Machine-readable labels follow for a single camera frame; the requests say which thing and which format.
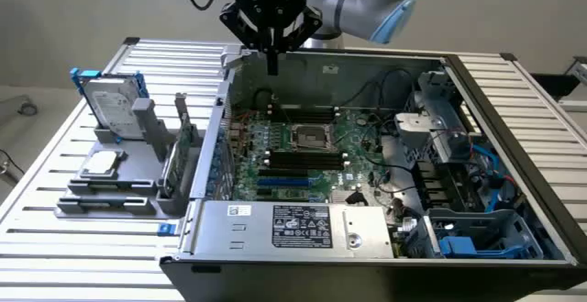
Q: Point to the silver chipset heat sink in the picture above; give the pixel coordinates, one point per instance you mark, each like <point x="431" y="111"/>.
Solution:
<point x="344" y="197"/>

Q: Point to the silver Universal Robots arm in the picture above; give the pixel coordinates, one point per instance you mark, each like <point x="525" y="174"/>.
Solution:
<point x="361" y="2"/>

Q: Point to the blue disk bay latch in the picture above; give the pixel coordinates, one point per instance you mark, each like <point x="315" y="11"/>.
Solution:
<point x="456" y="247"/>

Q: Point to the CPU socket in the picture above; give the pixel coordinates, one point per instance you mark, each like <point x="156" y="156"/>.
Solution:
<point x="311" y="137"/>

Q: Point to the green graphics card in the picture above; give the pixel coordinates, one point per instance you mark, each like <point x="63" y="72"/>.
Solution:
<point x="180" y="143"/>

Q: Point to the green motherboard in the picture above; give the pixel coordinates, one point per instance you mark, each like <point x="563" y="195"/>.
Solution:
<point x="357" y="137"/>

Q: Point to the black expansion slot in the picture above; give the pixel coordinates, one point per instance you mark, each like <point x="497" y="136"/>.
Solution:
<point x="281" y="173"/>

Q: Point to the hard disk in blue carrier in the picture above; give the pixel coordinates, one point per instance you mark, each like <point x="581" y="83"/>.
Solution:
<point x="112" y="106"/>

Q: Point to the metal drive cage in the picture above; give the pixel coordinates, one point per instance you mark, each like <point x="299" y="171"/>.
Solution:
<point x="431" y="123"/>

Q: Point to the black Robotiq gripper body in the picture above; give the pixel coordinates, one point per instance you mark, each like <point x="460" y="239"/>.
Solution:
<point x="271" y="2"/>

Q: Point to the bank of black RAM slots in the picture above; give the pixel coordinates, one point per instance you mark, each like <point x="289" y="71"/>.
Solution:
<point x="304" y="160"/>
<point x="307" y="113"/>

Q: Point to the open black PC case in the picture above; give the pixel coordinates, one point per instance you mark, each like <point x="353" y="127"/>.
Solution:
<point x="320" y="274"/>

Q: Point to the grey parts rack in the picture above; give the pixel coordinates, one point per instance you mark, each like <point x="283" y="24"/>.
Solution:
<point x="151" y="133"/>

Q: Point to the grey disk bay cage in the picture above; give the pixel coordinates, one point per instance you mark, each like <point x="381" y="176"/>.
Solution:
<point x="495" y="223"/>

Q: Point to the silver power supply unit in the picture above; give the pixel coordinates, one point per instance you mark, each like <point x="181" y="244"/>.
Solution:
<point x="256" y="229"/>

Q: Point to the blue case clip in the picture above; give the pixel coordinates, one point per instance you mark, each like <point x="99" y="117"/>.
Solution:
<point x="165" y="229"/>

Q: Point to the blue expansion slot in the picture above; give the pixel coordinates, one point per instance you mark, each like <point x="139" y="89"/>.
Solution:
<point x="281" y="182"/>

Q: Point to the caster wheel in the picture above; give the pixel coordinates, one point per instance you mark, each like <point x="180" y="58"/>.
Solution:
<point x="26" y="106"/>

